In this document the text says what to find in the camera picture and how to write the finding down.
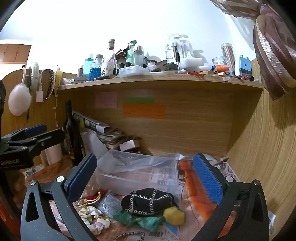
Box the orange printed newspaper sheet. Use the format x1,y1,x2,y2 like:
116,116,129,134
179,159,242,233

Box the wooden shelf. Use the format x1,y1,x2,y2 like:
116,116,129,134
56,70,264,91

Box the brown patterned headband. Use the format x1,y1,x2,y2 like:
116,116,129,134
45,69,56,99

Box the blue liquid bottle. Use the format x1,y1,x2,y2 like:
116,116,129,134
89,54,103,81

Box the green pump bottle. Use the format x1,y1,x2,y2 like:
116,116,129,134
126,40,137,68

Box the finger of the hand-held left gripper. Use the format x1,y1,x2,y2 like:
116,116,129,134
10,128,66,163
0,124,48,146

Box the black chain pouch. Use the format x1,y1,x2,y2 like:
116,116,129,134
121,188,178,217

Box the glass jar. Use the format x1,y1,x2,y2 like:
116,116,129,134
211,57,229,71

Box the grey glitter pouch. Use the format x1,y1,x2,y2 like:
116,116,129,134
97,194,123,219

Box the yellow headband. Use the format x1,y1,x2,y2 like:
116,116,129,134
55,67,63,90

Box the yellow sponge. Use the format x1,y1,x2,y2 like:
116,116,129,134
163,206,187,226

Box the white fluffy headband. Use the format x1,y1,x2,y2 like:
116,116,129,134
29,62,40,89

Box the floral scrunchie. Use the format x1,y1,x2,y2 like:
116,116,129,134
79,206,112,235

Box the small white box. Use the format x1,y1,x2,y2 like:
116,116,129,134
119,138,142,152

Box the stack of newspapers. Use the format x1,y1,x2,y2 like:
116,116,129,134
73,111,127,150

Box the orange sticky note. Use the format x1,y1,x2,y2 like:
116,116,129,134
122,103,166,119

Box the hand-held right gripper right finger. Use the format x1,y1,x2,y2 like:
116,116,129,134
192,153,270,241

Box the pink sticky note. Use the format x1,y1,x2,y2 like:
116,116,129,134
95,91,118,109

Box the brown curtain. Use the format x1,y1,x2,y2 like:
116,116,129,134
209,0,296,101

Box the tall clear bottle brown cap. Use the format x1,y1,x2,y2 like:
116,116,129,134
107,38,116,75

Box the frosted bottle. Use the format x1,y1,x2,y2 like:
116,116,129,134
133,46,145,67

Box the blue plastic box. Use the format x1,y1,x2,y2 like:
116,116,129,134
239,55,251,78

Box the wooden cabinet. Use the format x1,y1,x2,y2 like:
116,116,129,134
0,39,32,64

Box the white powder puff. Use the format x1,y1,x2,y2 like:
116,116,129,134
8,84,32,116

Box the clear flat case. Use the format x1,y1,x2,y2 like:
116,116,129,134
118,65,150,77

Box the clear canister with sticks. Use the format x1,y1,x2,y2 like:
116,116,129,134
221,43,235,72

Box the dark glass bottle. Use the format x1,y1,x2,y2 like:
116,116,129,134
63,100,84,166

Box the green cloth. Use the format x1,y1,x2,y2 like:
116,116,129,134
113,209,165,233

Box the bead chain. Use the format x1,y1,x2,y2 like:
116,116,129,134
109,231,146,241

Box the teal liquid bottle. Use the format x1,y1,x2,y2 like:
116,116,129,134
84,53,94,79

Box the green sticky note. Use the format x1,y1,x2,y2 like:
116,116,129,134
123,97,154,104

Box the gold bangles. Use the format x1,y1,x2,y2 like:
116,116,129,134
80,190,109,207

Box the brown printed paper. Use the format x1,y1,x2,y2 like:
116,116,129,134
23,155,75,186

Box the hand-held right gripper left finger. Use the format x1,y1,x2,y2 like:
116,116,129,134
20,153,100,241

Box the clear plastic container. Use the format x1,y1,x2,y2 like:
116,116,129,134
95,149,184,200

